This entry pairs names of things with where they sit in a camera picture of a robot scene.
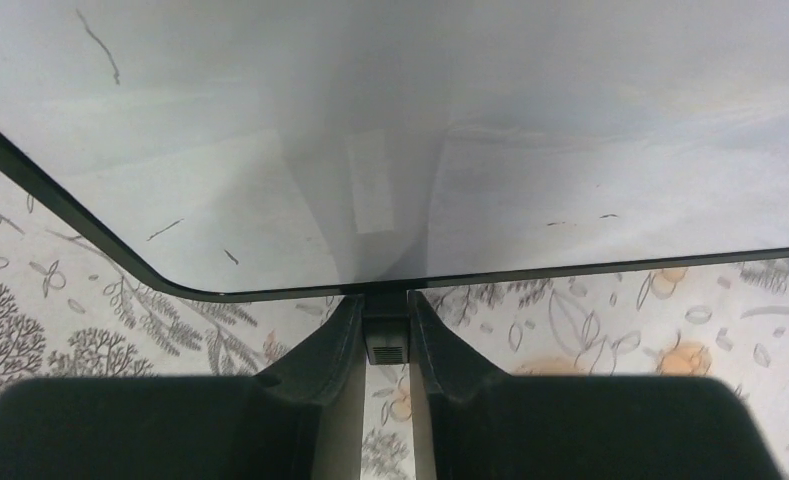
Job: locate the small black-framed whiteboard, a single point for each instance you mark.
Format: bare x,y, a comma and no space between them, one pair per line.
254,150

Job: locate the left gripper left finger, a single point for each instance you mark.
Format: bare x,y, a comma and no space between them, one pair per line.
300,418

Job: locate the floral patterned table mat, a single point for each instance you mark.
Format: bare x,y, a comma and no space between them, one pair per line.
67,310

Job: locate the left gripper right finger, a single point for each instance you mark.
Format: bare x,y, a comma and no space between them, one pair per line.
472,420

